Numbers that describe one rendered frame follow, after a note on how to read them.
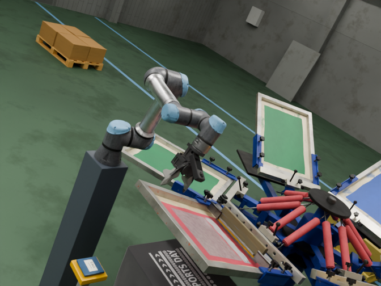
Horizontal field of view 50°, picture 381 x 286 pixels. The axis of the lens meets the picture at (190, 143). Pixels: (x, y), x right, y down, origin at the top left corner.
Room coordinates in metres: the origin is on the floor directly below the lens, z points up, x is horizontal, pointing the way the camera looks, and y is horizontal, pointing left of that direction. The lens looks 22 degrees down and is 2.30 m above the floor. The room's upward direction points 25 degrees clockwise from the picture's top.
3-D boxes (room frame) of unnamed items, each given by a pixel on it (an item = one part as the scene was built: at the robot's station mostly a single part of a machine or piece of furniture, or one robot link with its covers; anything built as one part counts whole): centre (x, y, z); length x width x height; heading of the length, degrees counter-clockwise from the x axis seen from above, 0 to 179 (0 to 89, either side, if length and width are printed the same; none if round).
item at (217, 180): (2.78, -0.14, 1.05); 1.08 x 0.61 x 0.23; 77
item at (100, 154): (2.04, 0.39, 1.25); 0.15 x 0.15 x 0.10
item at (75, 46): (7.26, 2.73, 0.21); 1.18 x 0.85 x 0.41; 52
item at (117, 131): (2.04, 0.38, 1.37); 0.13 x 0.12 x 0.14; 123
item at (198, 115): (1.66, 0.01, 1.76); 0.11 x 0.11 x 0.08; 33
